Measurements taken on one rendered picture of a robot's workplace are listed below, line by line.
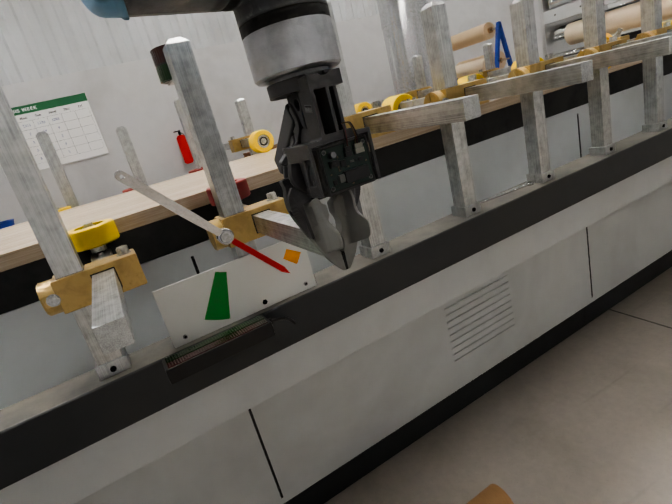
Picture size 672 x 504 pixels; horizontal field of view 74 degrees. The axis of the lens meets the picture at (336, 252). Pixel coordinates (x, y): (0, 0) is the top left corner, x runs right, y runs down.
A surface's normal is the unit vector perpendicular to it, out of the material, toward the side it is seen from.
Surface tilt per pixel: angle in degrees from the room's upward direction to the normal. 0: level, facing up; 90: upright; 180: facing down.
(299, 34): 88
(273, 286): 90
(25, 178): 90
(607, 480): 0
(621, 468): 0
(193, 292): 90
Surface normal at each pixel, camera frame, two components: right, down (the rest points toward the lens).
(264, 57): -0.53, 0.36
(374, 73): 0.43, 0.18
